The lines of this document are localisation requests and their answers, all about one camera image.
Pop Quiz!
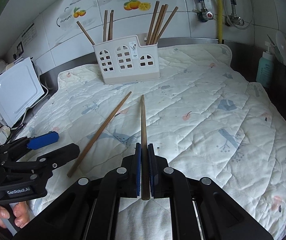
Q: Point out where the white power adapter plug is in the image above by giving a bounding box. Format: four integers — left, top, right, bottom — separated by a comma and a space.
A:
0, 126, 11, 145

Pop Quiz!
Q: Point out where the white rice spoon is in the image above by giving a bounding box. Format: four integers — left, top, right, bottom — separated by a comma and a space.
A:
276, 31, 286, 66

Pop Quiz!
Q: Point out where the white microwave oven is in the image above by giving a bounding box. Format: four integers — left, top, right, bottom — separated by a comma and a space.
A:
0, 57, 44, 127

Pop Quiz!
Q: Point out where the person's left hand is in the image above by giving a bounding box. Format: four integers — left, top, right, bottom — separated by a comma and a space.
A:
0, 202, 30, 228

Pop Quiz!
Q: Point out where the chrome water valve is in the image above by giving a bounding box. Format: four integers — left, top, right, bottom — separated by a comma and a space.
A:
225, 15, 245, 29

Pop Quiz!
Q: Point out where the white plastic utensil holder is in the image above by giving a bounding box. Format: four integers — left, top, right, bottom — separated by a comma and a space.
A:
93, 34, 161, 85

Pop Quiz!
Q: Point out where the wall power socket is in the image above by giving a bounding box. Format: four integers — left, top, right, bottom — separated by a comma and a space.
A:
16, 42, 24, 57

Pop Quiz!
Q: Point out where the white quilted mat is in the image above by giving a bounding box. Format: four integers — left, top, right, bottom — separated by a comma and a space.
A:
20, 44, 286, 239

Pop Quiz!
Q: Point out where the wooden chopstick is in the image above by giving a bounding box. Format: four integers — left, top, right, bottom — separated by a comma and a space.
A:
67, 91, 132, 178
141, 95, 150, 200

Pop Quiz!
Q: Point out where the red handled water valve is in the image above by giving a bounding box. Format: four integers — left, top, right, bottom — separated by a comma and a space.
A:
197, 10, 214, 23

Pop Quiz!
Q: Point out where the teal soap pump bottle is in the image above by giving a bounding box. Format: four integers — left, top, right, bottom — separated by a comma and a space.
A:
256, 41, 275, 88

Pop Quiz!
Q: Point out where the yellow gas hose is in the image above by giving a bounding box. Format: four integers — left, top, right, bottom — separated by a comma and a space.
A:
212, 0, 225, 45

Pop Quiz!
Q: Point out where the chopstick in holder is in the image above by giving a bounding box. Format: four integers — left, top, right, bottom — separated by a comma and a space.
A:
108, 10, 114, 41
149, 4, 167, 45
103, 10, 108, 42
154, 7, 179, 44
146, 1, 160, 45
158, 4, 168, 34
76, 21, 95, 46

